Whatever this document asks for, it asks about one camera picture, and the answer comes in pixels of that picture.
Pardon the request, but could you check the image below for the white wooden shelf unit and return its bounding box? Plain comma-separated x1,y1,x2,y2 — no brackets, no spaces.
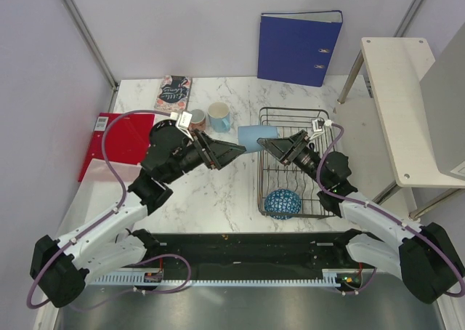
335,37,464,220

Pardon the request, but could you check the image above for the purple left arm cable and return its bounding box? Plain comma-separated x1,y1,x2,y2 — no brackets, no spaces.
27,110,193,312

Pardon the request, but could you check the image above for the red folder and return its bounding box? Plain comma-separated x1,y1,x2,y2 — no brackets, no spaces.
78,113,155,182

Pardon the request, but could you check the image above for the blue ring binder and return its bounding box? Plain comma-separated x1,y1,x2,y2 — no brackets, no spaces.
256,10,343,87

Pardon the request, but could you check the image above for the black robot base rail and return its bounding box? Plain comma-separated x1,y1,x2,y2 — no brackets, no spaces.
133,229,359,280

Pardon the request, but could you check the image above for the white cable duct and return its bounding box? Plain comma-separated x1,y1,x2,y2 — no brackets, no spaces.
91,269,352,287

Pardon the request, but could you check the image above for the pink ceramic mug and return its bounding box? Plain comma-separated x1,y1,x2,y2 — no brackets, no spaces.
189,109,206,131

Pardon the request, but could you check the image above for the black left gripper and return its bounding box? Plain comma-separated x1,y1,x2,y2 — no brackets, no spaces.
163,128,246,185

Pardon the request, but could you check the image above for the paperback book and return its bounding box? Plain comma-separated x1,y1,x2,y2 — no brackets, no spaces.
154,75,192,113

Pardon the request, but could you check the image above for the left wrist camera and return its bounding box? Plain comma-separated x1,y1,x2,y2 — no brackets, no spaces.
170,111,193,132

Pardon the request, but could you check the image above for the blue tumbler cup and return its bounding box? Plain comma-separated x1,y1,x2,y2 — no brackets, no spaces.
238,125,279,153

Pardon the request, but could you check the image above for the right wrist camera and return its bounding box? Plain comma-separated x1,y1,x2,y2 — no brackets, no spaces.
310,118,333,140

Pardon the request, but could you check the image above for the blue patterned bowl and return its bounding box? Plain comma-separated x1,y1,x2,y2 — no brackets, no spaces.
264,189,302,220

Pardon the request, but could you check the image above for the light blue handled mug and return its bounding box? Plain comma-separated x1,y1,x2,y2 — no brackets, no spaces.
207,102,231,132

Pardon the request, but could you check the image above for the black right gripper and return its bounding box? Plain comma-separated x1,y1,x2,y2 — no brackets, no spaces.
258,129,328,188

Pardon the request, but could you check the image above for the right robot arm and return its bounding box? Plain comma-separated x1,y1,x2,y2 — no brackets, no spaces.
257,131,464,304

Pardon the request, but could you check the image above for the black plate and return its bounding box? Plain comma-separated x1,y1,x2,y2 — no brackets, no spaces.
149,119,184,149

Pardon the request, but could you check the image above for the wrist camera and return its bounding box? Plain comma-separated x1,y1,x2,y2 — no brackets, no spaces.
170,111,193,132
310,118,333,140

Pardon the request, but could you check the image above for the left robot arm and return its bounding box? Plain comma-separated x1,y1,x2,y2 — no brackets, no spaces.
30,121,246,308

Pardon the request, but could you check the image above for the black wire dish rack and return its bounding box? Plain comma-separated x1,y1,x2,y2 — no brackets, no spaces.
257,107,336,219

